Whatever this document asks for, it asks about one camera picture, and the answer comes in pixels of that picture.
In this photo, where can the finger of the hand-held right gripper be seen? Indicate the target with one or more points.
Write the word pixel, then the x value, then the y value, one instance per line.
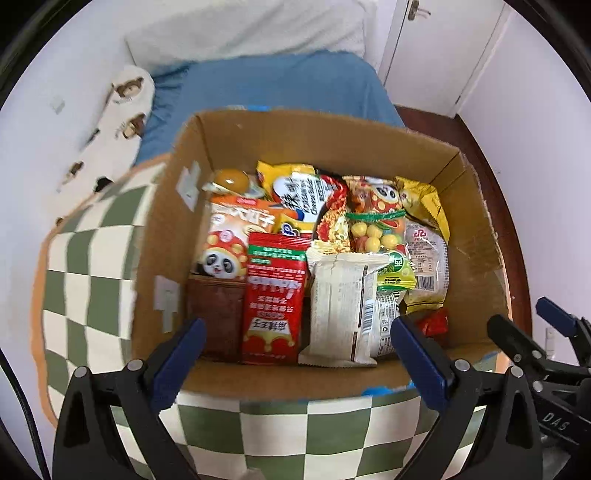
pixel 512 337
pixel 549 307

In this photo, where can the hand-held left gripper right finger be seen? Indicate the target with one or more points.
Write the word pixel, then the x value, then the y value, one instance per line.
pixel 420 355

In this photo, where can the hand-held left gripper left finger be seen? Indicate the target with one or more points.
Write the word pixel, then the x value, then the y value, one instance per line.
pixel 180 360

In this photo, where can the red snack packet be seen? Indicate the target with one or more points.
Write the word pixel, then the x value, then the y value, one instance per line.
pixel 272 300

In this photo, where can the orange panda snack packet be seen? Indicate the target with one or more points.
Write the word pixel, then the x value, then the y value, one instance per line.
pixel 231 230

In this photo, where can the orange jelly cup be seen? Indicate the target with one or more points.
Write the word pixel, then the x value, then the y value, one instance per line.
pixel 231 178

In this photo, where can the cardboard box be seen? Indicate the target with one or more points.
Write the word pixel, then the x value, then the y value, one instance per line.
pixel 323 134

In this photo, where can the small red candy wrapper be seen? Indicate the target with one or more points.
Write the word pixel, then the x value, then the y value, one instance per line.
pixel 434 323

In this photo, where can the silver snack packet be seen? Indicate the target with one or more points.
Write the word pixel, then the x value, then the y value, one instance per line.
pixel 383 323

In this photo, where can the green yellow snack packet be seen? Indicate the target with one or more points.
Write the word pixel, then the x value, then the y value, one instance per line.
pixel 395 277

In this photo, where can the clear white snack packet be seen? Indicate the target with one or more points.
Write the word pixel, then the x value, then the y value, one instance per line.
pixel 427 258

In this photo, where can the beige wrapped snack packet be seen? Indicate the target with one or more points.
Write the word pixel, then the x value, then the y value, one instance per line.
pixel 337 304

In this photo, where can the green white checkered blanket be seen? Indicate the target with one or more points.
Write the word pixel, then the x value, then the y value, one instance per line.
pixel 92 300

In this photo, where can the clear bag of coloured candies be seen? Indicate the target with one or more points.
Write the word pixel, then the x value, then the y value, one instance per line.
pixel 369 235

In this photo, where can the red noodle packet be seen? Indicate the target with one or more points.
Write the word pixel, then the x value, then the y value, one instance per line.
pixel 332 217

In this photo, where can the yellow white noodle packet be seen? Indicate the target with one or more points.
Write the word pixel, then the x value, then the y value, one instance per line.
pixel 295 189

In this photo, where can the white bear print cushion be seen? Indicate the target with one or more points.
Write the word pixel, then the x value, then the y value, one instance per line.
pixel 134 97

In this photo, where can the white door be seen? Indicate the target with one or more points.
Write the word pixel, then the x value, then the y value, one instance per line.
pixel 429 55

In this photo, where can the blue bedsheet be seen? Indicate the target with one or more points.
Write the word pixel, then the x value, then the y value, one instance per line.
pixel 277 83

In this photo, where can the white pillow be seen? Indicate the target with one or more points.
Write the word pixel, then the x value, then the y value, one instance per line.
pixel 254 27

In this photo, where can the white wall socket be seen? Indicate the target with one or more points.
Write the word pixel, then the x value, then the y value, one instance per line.
pixel 551 341

